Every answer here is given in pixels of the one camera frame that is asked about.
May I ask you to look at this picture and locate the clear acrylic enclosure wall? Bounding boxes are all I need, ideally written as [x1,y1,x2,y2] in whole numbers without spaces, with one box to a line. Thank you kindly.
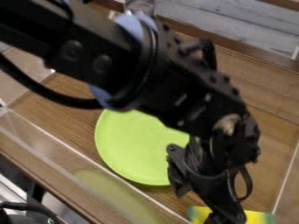
[0,104,191,224]

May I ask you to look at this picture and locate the yellow labelled tin can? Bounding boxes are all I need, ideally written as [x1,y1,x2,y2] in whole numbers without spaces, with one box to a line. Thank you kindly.
[124,0,156,16]

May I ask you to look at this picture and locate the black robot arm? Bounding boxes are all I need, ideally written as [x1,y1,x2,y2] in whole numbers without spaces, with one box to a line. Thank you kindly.
[0,0,260,224]

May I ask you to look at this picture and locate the yellow green banana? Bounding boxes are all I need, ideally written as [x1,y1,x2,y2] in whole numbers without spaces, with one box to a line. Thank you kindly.
[187,206,276,224]

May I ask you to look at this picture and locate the green round plate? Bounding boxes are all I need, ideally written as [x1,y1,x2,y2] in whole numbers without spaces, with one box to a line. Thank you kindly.
[95,109,188,186]

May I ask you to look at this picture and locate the black cable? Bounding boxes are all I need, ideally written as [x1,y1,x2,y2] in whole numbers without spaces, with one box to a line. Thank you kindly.
[0,53,104,110]

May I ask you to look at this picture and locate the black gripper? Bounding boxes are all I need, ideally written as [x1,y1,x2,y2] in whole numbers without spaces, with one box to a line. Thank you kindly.
[167,136,253,224]

